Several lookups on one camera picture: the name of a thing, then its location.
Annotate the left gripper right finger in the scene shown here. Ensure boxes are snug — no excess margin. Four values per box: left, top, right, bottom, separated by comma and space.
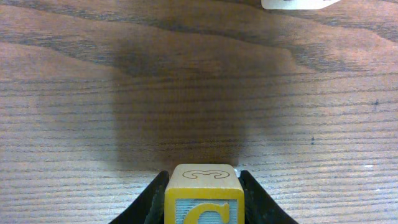
239, 170, 298, 224

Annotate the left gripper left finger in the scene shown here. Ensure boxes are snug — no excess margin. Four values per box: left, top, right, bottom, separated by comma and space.
109, 170, 170, 224

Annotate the yellow C block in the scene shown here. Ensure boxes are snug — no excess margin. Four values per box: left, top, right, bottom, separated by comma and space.
164, 164, 245, 224

